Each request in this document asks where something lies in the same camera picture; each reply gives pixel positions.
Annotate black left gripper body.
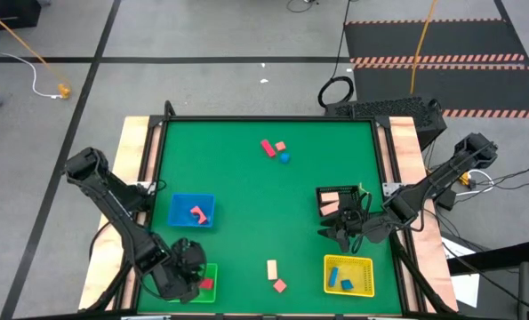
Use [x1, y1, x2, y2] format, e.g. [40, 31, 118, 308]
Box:
[150, 237, 208, 306]

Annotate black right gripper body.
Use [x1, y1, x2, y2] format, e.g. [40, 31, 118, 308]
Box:
[342, 205, 389, 244]

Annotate orange arch block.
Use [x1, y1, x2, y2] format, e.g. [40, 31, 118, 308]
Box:
[189, 204, 209, 225]

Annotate yellow plastic basket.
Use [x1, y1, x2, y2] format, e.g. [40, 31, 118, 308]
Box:
[323, 253, 375, 298]

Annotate black plastic basket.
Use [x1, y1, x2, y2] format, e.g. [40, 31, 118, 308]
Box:
[315, 185, 363, 219]

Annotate green plastic basket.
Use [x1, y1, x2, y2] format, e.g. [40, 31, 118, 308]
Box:
[174, 262, 219, 305]

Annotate blue plastic basket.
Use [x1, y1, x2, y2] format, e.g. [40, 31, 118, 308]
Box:
[166, 192, 216, 228]

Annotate green table mat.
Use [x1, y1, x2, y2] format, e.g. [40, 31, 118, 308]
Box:
[137, 119, 403, 315]

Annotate black computer tower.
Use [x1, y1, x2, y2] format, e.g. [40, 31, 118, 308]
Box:
[325, 96, 448, 151]

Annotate white paper sheets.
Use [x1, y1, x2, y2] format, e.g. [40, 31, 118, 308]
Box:
[440, 236, 482, 308]

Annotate black striped floor mat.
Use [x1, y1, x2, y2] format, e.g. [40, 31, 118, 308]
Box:
[343, 18, 529, 119]

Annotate black floor box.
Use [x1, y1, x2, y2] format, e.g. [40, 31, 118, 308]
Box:
[0, 0, 42, 33]

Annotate black table frame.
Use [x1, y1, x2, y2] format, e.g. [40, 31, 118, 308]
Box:
[130, 100, 414, 317]

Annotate yellow hanging cable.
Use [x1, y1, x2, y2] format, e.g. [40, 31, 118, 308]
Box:
[409, 0, 439, 97]

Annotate black hanging cable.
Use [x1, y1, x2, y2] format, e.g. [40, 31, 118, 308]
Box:
[317, 0, 356, 109]

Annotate yellow floor cable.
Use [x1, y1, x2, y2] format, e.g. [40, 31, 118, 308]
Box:
[0, 2, 73, 100]

